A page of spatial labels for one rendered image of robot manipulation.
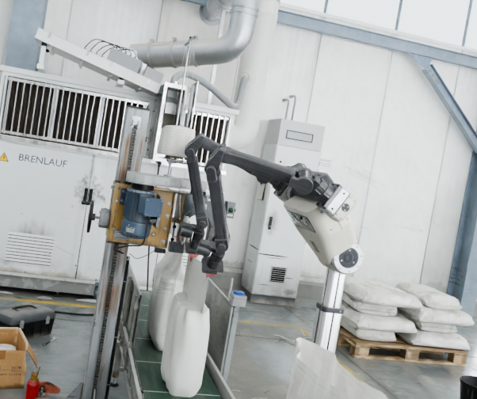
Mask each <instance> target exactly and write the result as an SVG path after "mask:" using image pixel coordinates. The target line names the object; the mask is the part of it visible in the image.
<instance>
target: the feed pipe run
mask: <svg viewBox="0 0 477 399"><path fill-rule="evenodd" d="M258 2H259V0H208V1H207V5H206V6H202V5H200V11H199V12H200V17H201V19H202V21H203V22H204V23H206V24H207V25H218V24H219V31H218V36H217V38H215V39H202V40H198V41H196V42H197V44H195V45H197V46H195V49H197V50H195V51H197V52H195V54H196V53H197V57H196V58H198V59H196V60H198V61H197V62H198V63H199V64H200V66H204V65H212V74H211V79H210V82H211V83H212V84H213V85H214V81H215V76H216V68H217V64H223V63H229V62H231V61H233V60H235V59H237V58H238V57H239V56H240V55H241V54H242V53H243V52H244V51H245V50H246V49H247V48H248V46H249V45H250V42H251V40H252V37H253V34H254V27H255V22H256V19H257V18H258V12H259V8H258ZM227 13H230V15H231V17H230V22H229V27H228V30H227V33H226V34H225V35H224V36H222V33H223V23H224V18H225V16H226V15H227ZM195 56H196V55H195ZM211 101H212V92H210V91H208V99H207V104H208V105H210V104H211Z"/></svg>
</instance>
